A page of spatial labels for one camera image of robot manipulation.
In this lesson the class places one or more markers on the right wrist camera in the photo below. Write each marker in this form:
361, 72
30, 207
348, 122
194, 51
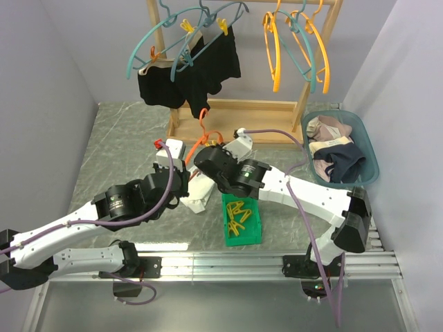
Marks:
241, 146

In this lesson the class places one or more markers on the beige underwear in basket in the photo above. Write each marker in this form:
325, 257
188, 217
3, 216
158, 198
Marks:
326, 131

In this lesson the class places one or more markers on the navy underwear in basket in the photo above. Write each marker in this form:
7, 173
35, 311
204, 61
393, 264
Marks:
339, 164

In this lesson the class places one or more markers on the white underwear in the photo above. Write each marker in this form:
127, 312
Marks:
199, 189

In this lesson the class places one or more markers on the teal hanger right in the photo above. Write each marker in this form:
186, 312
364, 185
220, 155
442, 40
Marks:
302, 41

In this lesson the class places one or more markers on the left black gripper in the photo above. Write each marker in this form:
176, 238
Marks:
186, 175

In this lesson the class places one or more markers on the aluminium mounting rail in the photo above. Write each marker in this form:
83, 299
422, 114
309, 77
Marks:
254, 266

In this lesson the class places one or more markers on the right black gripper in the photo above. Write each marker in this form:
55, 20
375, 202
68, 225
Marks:
227, 153

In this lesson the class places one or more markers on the green plastic bin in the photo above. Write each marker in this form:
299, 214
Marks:
252, 235

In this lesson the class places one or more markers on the black underwear back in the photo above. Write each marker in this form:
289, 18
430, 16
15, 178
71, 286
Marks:
156, 87

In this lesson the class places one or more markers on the orange clothes hanger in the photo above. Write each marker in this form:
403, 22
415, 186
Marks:
203, 140

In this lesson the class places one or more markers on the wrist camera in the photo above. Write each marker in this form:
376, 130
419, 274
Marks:
241, 146
170, 147

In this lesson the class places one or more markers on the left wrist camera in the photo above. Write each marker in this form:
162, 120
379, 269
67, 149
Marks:
170, 147

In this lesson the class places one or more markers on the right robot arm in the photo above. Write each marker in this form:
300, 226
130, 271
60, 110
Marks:
337, 220

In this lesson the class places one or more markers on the yellow hanger left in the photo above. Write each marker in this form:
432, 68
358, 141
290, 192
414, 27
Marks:
272, 44

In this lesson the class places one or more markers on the teal laundry basket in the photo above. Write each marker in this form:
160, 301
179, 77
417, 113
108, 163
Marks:
370, 170

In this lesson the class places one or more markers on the black underwear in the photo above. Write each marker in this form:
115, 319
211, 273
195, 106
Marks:
217, 63
156, 87

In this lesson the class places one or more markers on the wooden clothes rack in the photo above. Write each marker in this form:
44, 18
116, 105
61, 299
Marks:
227, 115

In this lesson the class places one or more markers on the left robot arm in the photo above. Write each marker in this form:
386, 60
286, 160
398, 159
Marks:
39, 255

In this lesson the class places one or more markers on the yellow clothespin on teal hanger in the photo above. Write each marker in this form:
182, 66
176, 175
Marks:
187, 26

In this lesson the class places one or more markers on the black underwear front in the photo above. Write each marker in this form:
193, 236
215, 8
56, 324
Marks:
217, 63

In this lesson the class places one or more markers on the yellow clothespins in bin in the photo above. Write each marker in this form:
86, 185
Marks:
237, 216

